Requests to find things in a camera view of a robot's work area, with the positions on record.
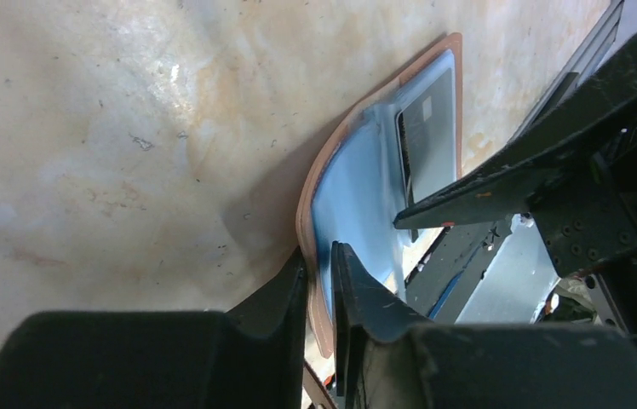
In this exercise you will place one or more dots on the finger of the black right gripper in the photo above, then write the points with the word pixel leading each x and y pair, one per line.
pixel 563 139

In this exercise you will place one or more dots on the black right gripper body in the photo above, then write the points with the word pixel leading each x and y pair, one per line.
pixel 589 225

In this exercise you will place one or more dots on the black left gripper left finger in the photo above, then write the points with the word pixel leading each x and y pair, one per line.
pixel 250 356

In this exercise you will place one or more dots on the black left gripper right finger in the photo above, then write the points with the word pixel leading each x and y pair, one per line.
pixel 390 356

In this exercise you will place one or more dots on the black VIP credit card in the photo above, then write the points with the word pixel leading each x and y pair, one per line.
pixel 427 136

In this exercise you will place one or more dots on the brown leather card holder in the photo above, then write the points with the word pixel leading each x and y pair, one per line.
pixel 356 187

